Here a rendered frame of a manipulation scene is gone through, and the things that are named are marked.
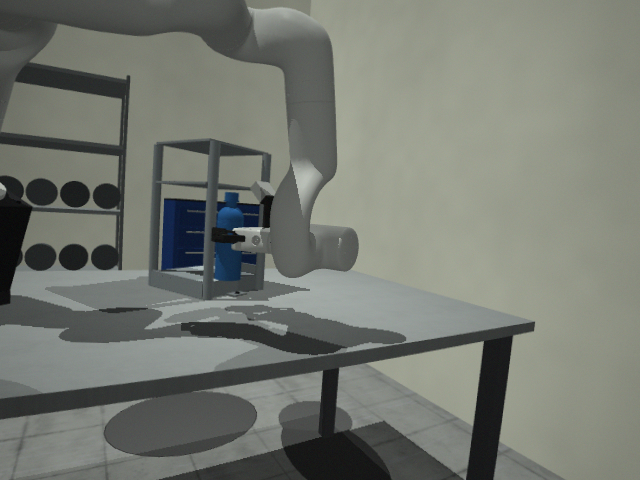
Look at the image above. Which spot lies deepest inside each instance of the grey open shelving unit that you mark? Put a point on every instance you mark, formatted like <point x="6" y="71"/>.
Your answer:
<point x="187" y="280"/>

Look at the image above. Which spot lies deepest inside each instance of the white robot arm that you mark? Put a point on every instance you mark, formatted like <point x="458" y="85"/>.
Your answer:
<point x="281" y="37"/>

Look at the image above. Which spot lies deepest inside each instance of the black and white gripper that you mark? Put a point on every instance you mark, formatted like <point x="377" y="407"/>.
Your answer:
<point x="250" y="239"/>

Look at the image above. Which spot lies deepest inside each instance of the dark blue bottle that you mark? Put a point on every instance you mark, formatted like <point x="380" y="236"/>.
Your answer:
<point x="227" y="261"/>

